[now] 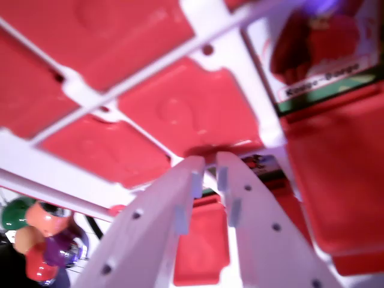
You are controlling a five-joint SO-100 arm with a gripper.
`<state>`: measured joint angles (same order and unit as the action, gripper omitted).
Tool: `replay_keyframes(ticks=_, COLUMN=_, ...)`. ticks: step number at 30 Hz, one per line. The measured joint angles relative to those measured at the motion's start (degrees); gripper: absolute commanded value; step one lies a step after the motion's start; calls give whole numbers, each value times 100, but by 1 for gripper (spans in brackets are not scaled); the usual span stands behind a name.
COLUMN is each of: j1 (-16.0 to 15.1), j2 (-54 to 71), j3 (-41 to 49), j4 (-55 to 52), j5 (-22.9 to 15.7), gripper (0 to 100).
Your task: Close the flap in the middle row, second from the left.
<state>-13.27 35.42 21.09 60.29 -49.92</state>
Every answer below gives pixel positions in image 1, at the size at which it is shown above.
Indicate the black rounded object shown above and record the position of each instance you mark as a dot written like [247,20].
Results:
[10,267]

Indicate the red board flap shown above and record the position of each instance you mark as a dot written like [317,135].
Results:
[342,174]
[192,111]
[111,153]
[27,90]
[204,243]
[99,33]

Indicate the red plastic peg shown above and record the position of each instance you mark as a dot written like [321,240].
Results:
[40,265]

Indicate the green plastic peg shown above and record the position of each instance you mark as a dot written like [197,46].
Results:
[15,214]

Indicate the red and white game board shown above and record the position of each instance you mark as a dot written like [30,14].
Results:
[264,120]

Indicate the red bird picture card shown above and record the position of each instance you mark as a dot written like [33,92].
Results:
[315,48]

